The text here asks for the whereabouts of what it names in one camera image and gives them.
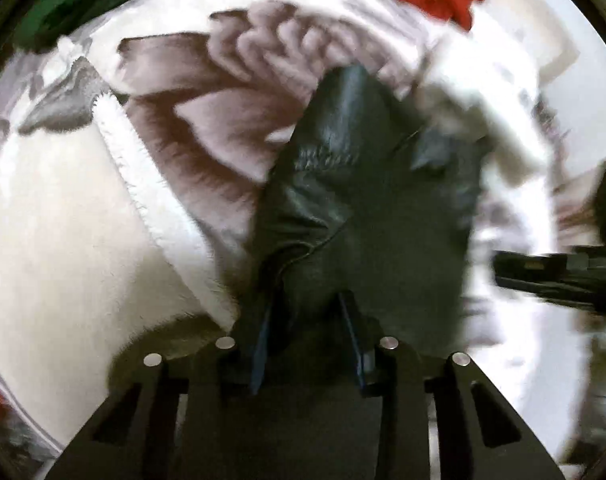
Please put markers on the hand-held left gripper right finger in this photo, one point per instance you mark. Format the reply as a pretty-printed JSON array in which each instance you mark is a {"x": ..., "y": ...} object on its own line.
[{"x": 355, "y": 345}]

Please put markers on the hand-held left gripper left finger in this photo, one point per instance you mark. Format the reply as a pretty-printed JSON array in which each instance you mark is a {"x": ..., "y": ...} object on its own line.
[{"x": 259, "y": 355}]

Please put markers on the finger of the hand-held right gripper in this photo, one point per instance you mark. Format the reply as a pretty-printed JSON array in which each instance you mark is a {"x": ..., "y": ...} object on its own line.
[{"x": 558, "y": 272}]

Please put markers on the green striped garment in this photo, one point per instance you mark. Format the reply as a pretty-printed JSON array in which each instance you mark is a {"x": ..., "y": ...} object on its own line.
[{"x": 78, "y": 0}]

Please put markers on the black leather jacket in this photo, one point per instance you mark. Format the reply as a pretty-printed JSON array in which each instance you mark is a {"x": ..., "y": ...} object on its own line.
[{"x": 363, "y": 200}]

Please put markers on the grey floral printed blanket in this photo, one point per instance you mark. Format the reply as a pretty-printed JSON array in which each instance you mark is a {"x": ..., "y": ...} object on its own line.
[{"x": 193, "y": 125}]

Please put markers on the white fleece garment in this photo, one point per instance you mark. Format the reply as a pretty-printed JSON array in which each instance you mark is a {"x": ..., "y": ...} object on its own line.
[{"x": 475, "y": 110}]

